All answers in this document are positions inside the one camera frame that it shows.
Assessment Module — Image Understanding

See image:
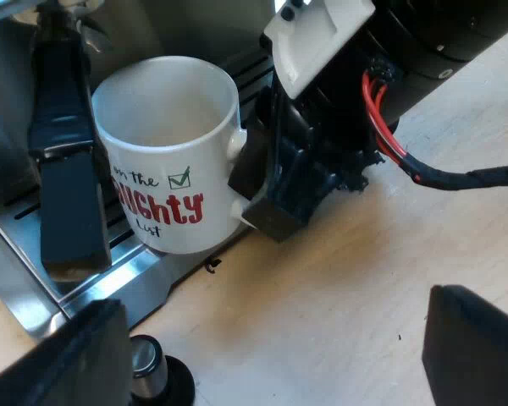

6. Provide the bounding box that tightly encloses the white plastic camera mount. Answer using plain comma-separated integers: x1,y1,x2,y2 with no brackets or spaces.
262,0,377,100

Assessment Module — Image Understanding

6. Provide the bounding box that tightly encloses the white mug with red and black print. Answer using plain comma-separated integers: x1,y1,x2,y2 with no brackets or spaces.
91,56,250,255

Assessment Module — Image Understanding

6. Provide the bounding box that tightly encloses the small black tamper with knob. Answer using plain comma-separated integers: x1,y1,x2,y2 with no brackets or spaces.
129,333,197,406

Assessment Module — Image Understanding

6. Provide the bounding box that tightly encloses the filter holder with red-ended handle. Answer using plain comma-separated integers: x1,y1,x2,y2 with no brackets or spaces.
27,3,113,283

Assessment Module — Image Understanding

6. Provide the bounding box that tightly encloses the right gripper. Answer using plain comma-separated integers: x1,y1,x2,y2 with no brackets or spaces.
227,23,407,244

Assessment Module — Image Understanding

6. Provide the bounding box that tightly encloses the steel espresso machine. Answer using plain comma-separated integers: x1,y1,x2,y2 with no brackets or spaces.
0,0,283,342

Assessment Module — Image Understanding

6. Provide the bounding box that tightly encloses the black cable with red wires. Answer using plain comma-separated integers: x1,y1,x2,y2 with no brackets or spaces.
361,69,508,190

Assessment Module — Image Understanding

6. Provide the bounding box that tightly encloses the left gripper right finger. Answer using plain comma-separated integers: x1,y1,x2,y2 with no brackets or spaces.
420,284,508,406

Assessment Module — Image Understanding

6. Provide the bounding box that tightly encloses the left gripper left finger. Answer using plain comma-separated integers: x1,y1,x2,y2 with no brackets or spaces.
0,298,133,406

